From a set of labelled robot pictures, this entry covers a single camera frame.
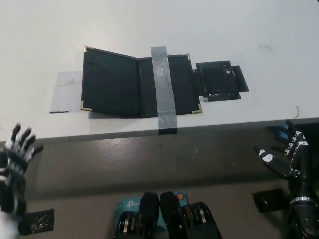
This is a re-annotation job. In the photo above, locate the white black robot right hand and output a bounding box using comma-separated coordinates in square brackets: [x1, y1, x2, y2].
[253, 120, 312, 200]

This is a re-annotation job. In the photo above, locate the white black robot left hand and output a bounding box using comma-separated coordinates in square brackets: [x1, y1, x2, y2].
[0, 123, 43, 216]

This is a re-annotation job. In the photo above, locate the black diary with gold corners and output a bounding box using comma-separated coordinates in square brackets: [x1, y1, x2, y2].
[80, 45, 204, 119]

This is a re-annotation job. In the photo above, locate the blue object under desk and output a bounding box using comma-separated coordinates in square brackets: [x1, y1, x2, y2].
[274, 125, 291, 142]

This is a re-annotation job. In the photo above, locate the black tape patch on desk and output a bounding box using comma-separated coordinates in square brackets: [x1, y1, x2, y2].
[193, 60, 250, 102]

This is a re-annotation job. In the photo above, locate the clear taped plastic sheet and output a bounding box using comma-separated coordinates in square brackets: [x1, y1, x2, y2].
[49, 71, 84, 115]

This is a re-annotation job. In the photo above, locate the grey duct tape strip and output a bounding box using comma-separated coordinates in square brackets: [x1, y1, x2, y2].
[150, 45, 179, 135]

